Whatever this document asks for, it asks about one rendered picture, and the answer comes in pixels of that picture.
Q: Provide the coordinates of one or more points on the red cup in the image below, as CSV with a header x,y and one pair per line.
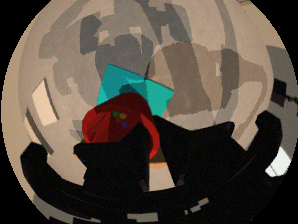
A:
x,y
99,125

